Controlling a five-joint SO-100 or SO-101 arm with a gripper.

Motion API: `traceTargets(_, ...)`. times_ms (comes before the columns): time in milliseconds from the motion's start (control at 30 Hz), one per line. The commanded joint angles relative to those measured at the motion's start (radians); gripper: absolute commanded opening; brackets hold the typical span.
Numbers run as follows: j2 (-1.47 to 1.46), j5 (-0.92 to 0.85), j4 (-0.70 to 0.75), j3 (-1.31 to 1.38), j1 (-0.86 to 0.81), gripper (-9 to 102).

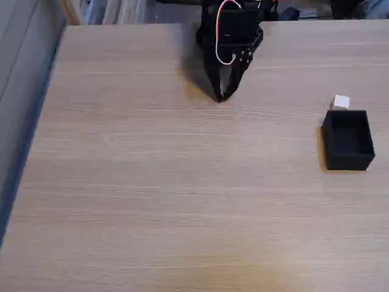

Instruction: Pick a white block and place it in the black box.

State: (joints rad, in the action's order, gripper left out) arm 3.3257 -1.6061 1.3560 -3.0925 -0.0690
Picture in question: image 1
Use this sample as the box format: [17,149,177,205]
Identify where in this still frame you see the dark blue pouch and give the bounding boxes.
[278,7,301,22]

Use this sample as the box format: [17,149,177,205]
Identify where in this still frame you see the white cube block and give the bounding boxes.
[332,94,351,110]

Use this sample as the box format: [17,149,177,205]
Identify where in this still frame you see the black open box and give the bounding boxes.
[321,109,376,172]

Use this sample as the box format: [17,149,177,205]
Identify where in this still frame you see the white and red cable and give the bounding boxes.
[215,0,243,66]

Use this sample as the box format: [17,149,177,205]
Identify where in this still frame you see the light wooden strip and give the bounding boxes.
[58,0,83,26]

